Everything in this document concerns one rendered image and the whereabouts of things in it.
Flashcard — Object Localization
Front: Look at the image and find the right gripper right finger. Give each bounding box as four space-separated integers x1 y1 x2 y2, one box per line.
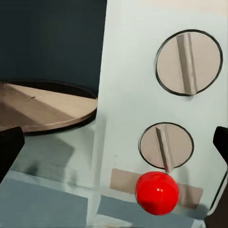
213 126 228 164

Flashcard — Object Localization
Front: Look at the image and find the microwave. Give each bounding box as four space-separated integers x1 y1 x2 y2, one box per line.
0 0 228 219

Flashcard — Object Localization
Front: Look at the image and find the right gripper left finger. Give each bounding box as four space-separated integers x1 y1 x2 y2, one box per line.
0 126 25 183

